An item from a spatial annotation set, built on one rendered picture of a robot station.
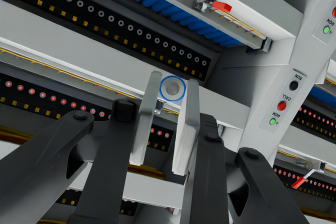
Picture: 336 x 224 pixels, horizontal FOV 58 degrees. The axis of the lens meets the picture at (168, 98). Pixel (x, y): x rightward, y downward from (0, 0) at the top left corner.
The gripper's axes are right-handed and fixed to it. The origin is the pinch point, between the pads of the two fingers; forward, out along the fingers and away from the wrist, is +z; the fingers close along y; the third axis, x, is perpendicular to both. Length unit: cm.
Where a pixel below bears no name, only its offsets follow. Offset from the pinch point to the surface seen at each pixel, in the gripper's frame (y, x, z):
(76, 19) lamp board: -18.7, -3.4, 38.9
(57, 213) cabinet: -19, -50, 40
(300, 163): 35, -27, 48
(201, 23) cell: 3.5, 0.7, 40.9
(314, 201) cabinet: 58, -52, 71
